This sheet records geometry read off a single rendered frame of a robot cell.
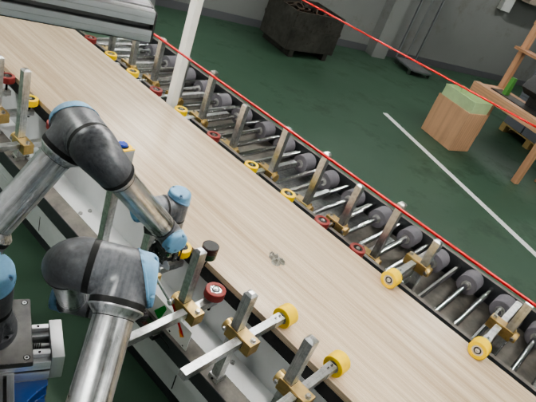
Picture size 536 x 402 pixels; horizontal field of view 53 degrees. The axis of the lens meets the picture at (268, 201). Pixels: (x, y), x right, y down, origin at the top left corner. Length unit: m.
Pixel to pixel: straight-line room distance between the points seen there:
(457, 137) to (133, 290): 6.34
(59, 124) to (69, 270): 0.42
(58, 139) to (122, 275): 0.43
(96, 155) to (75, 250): 0.27
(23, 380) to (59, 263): 0.58
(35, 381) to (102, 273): 0.61
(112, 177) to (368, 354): 1.20
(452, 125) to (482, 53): 4.99
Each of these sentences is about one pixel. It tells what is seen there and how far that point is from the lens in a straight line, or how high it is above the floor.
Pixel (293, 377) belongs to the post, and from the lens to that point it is 1.73.
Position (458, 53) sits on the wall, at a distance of 11.66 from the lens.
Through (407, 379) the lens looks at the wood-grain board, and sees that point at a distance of 2.11.
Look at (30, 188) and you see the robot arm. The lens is 1.46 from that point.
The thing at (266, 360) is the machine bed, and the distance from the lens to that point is 2.13.
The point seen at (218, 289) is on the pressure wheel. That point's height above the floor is 0.91.
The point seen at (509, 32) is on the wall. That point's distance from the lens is 12.30.
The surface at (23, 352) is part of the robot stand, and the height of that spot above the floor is 1.04.
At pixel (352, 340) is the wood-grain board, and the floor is 0.90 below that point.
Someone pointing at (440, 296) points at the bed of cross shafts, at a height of 0.71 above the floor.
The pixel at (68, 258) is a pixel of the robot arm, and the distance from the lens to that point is 1.15.
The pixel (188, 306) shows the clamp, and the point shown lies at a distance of 1.99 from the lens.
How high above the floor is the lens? 2.26
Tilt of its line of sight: 31 degrees down
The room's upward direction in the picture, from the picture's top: 22 degrees clockwise
